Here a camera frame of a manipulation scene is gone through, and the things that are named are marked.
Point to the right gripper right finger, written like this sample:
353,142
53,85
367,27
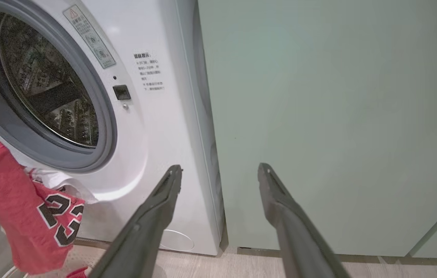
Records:
299,243

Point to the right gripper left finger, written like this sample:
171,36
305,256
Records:
145,231

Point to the red garment white trim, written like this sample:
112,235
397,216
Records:
78,273

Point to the red jersey number 23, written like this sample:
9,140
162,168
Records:
13,200

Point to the cream perforated laundry basket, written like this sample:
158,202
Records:
77,256

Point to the white washing machine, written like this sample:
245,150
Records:
156,135

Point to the large pale green cabinet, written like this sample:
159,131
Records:
338,116

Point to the grey warning sticker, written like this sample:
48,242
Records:
89,36

